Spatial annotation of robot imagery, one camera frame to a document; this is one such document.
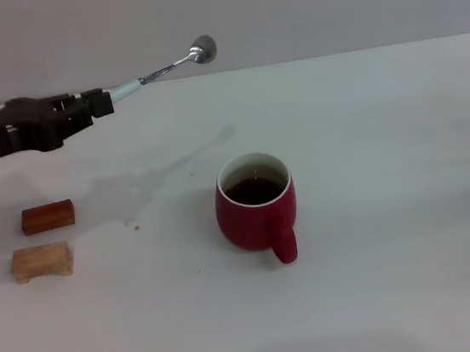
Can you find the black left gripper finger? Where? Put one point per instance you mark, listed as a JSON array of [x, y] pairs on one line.
[[76, 122], [102, 104]]

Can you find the red ceramic mug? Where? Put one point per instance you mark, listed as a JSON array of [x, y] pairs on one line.
[[240, 222]]

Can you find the dark reddish wooden block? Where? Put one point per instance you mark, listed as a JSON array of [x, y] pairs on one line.
[[47, 216]]

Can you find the light wooden rest block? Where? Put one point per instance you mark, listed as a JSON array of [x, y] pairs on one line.
[[41, 260]]

